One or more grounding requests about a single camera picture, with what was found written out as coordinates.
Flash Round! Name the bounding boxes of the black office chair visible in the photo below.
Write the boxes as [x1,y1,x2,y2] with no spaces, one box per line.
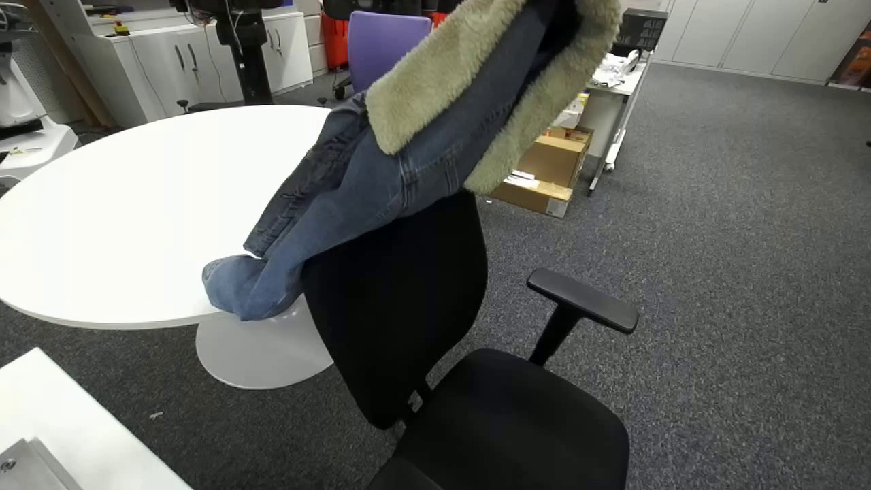
[302,192,640,490]

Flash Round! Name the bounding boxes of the white low cabinet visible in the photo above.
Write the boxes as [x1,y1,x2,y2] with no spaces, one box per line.
[84,0,314,120]

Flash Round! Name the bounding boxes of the large cardboard box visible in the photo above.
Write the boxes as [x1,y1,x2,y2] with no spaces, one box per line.
[493,127,592,217]

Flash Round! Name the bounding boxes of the black printer box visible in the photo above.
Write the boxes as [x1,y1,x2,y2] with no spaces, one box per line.
[614,7,668,53]

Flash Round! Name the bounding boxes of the white round table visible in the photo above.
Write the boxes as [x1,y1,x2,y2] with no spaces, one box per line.
[0,102,332,390]

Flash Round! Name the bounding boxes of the purple office chair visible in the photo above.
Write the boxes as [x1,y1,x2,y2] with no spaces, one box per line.
[335,11,434,98]

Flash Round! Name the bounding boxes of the white robot base platform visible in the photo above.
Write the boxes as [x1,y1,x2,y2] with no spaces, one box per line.
[0,349,193,490]

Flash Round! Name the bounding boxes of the denim coat with sherpa lining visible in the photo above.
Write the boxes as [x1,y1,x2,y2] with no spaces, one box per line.
[201,0,621,322]

